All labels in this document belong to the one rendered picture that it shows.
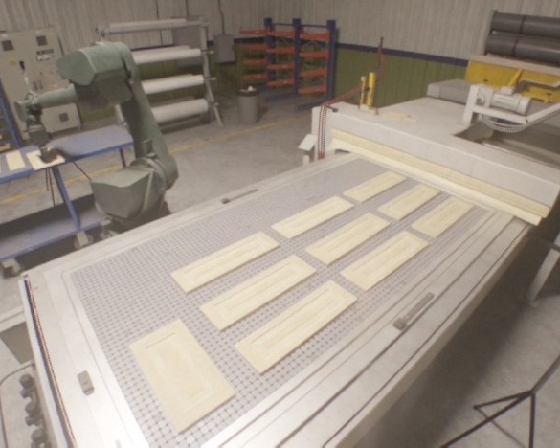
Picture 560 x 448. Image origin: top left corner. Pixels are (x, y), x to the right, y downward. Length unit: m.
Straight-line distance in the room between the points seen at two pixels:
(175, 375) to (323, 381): 0.62
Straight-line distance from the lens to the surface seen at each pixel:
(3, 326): 2.57
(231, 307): 1.74
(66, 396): 1.74
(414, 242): 2.31
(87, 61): 2.38
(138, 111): 2.68
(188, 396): 1.49
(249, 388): 1.50
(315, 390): 1.49
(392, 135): 3.38
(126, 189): 2.46
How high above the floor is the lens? 2.17
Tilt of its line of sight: 34 degrees down
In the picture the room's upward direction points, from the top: straight up
